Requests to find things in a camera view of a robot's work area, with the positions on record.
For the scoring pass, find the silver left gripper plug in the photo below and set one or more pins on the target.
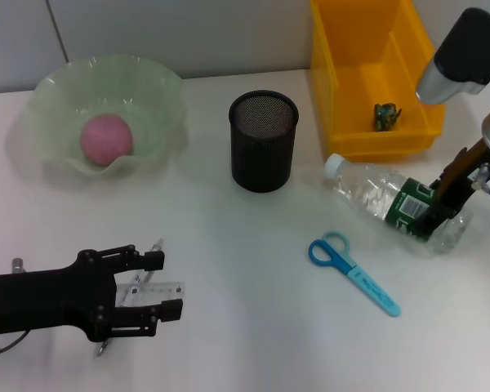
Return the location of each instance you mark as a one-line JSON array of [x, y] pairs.
[[18, 264]]

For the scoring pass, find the clear plastic ruler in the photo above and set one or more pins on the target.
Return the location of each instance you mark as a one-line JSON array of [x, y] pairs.
[[163, 290]]

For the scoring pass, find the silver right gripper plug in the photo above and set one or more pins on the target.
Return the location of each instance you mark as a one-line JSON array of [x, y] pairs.
[[482, 175]]

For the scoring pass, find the clear bottle green label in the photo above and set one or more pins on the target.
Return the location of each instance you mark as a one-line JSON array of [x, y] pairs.
[[363, 188]]

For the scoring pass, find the yellow plastic bin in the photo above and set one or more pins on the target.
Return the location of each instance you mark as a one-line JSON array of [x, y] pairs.
[[351, 61]]

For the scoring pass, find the black mesh pen cup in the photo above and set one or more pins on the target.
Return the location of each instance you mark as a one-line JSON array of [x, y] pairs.
[[261, 163]]

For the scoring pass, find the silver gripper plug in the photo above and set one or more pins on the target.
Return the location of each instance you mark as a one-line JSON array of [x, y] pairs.
[[482, 175], [18, 264]]

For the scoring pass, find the silver pen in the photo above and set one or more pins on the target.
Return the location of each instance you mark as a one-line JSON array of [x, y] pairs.
[[103, 348]]

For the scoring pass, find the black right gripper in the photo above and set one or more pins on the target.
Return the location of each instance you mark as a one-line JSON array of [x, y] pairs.
[[453, 192]]

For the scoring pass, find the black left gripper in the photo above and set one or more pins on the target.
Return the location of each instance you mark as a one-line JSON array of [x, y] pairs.
[[45, 300]]

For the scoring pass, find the blue scissors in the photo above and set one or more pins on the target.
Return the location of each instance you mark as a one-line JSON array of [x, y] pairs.
[[339, 261]]

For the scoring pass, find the green glass fruit bowl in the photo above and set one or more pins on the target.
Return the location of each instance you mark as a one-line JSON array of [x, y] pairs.
[[65, 94]]

